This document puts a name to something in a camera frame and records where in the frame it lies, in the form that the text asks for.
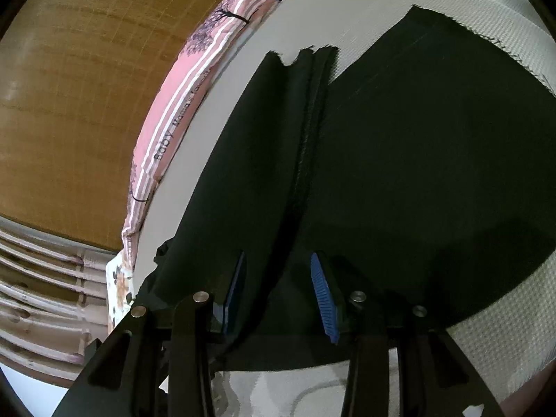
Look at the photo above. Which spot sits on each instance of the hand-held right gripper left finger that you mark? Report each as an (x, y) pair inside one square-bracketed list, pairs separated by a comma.
[(234, 289)]

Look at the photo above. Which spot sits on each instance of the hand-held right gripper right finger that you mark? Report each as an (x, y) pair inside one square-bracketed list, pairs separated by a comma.
[(323, 299)]

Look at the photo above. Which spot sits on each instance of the black denim jacket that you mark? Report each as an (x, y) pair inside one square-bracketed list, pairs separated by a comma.
[(391, 160)]

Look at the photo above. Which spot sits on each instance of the floral pillow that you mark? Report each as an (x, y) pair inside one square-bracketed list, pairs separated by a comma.
[(119, 286)]

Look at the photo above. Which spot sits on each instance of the pink striped pillow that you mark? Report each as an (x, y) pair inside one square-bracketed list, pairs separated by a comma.
[(173, 113)]

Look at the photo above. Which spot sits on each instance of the wooden headboard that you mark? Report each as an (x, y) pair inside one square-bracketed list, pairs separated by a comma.
[(87, 95)]

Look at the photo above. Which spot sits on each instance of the white woven cloth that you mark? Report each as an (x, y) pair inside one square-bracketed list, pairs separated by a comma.
[(499, 4)]

